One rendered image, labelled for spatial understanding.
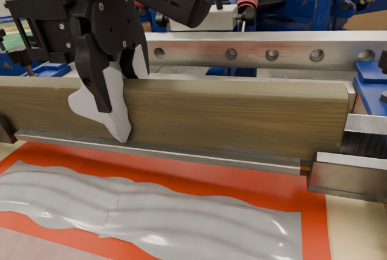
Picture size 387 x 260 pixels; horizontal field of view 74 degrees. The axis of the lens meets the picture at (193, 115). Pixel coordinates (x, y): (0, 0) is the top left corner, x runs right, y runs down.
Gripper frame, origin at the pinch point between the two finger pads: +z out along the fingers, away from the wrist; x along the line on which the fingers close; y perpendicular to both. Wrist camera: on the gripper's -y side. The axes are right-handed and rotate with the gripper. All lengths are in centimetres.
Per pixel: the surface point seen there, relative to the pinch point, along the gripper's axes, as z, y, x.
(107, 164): 6.2, 4.7, 1.5
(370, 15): 82, -128, -399
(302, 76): 101, -39, -235
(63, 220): 5.7, 4.4, 9.9
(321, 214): 6.1, -19.9, 3.2
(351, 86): 2.5, -25.0, -17.0
